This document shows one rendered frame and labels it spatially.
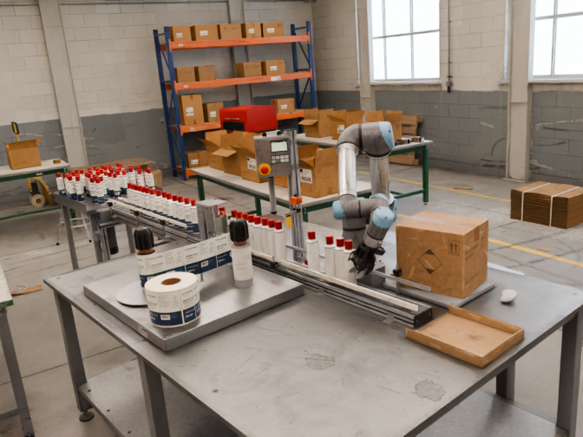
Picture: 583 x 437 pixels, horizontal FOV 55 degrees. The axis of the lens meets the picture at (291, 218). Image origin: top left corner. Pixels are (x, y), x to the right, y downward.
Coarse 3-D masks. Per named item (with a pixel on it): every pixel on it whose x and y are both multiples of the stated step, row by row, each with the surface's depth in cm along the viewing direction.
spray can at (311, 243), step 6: (312, 234) 243; (306, 240) 246; (312, 240) 244; (312, 246) 244; (312, 252) 244; (312, 258) 245; (318, 258) 247; (312, 264) 246; (318, 264) 247; (312, 270) 247; (318, 270) 248; (312, 276) 247
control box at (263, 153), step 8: (256, 136) 266; (272, 136) 261; (280, 136) 261; (288, 136) 261; (256, 144) 260; (264, 144) 261; (288, 144) 262; (256, 152) 262; (264, 152) 262; (280, 152) 262; (288, 152) 263; (256, 160) 263; (264, 160) 263; (272, 168) 264; (280, 168) 264; (288, 168) 265; (264, 176) 265; (272, 176) 266
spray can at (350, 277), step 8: (344, 240) 228; (344, 248) 228; (352, 248) 229; (344, 256) 228; (344, 264) 229; (352, 264) 228; (344, 272) 230; (352, 272) 229; (344, 280) 232; (352, 280) 230
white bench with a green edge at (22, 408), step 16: (0, 272) 310; (0, 288) 286; (0, 304) 268; (0, 320) 273; (0, 336) 275; (16, 368) 281; (16, 384) 283; (16, 400) 284; (0, 416) 283; (32, 432) 292
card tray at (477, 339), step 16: (448, 320) 207; (464, 320) 206; (480, 320) 203; (496, 320) 197; (416, 336) 194; (432, 336) 196; (448, 336) 196; (464, 336) 195; (480, 336) 194; (496, 336) 193; (512, 336) 185; (448, 352) 185; (464, 352) 179; (480, 352) 184; (496, 352) 180
